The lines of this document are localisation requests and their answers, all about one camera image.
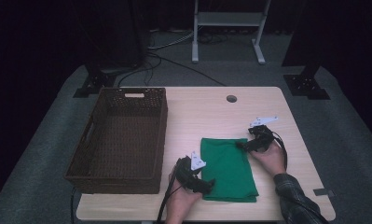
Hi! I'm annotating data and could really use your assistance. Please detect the tangle of black cables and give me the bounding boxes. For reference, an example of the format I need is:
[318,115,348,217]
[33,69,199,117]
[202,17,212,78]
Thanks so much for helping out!
[198,31,229,45]

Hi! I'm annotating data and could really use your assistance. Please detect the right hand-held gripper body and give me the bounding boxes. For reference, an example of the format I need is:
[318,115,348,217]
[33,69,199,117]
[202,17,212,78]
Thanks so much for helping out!
[248,116,280,153]

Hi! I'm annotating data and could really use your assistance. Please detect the right hand-held gripper cable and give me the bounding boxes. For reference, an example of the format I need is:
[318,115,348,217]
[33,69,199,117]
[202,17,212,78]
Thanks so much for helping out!
[271,130,289,171]

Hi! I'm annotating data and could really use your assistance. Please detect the green printed t-shirt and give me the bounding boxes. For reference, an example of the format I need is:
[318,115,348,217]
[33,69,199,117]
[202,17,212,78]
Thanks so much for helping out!
[200,137,260,203]

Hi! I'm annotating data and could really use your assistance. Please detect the person's right hand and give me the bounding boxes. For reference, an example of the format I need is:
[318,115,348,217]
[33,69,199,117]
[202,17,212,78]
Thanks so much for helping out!
[250,141,287,177]

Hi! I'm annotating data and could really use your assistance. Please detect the white floor cables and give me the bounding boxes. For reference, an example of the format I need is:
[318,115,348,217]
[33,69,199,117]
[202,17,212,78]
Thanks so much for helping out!
[147,29,197,50]

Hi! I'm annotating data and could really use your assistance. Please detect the white metal stand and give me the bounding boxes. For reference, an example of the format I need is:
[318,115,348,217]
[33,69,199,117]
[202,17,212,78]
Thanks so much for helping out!
[191,0,272,65]

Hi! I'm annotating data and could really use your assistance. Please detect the grey tape strip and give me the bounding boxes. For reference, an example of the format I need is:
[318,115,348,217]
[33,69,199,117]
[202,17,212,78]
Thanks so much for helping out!
[312,188,336,198]

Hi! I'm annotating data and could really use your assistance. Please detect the brown wicker basket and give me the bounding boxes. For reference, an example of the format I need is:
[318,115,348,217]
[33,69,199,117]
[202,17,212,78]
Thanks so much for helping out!
[63,87,169,195]

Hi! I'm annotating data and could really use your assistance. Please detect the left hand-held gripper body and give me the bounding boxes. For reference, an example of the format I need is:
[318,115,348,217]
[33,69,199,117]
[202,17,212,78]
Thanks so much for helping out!
[174,150,207,193]

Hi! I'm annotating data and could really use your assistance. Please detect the black floor cable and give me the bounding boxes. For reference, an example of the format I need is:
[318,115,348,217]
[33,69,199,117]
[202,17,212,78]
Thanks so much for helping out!
[117,54,163,88]
[147,51,227,87]

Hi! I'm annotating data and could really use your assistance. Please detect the person's left hand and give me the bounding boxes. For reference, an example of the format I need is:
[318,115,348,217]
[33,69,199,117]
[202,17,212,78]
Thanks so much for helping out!
[164,180,203,224]

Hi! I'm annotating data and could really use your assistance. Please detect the black cable under table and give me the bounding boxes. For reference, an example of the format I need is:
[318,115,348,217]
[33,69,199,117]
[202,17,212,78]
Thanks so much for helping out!
[69,186,77,224]

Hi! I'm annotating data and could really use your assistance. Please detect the left hand-held gripper cable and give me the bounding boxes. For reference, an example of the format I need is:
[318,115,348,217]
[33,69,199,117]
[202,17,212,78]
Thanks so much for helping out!
[156,161,180,224]

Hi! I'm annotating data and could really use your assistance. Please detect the black metal stand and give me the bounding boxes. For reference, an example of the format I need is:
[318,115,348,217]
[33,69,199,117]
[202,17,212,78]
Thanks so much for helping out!
[73,0,149,99]
[281,0,331,101]

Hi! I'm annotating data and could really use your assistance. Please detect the hand-held gripper cable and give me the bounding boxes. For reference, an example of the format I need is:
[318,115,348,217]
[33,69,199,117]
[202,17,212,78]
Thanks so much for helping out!
[156,161,180,224]
[271,130,289,171]

